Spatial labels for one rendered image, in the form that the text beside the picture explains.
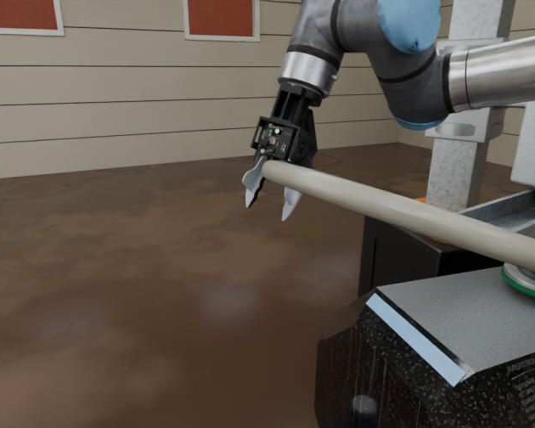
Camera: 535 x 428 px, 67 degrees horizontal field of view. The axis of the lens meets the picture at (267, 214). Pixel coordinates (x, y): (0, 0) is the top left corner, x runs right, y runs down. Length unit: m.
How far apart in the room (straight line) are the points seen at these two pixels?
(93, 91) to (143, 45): 1.00
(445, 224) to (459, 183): 1.62
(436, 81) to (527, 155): 0.55
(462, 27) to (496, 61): 1.35
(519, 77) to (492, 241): 0.29
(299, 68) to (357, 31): 0.10
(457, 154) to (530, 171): 0.87
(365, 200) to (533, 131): 0.79
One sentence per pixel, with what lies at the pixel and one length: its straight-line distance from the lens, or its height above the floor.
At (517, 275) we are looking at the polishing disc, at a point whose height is 0.93.
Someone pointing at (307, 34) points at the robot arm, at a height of 1.49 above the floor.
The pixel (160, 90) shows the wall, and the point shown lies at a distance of 6.70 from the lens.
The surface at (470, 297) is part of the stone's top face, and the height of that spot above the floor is 0.87.
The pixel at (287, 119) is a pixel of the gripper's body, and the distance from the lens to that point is 0.65.
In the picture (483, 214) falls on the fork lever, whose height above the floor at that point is 1.15.
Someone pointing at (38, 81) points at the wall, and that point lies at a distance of 6.60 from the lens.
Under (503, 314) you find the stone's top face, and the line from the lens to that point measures 1.18.
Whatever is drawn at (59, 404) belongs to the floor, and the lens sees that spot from 2.24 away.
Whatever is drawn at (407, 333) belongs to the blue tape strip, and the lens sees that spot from 1.06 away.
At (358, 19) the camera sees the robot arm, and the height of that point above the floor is 1.51.
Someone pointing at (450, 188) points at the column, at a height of 0.92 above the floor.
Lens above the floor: 1.44
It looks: 20 degrees down
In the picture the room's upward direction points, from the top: straight up
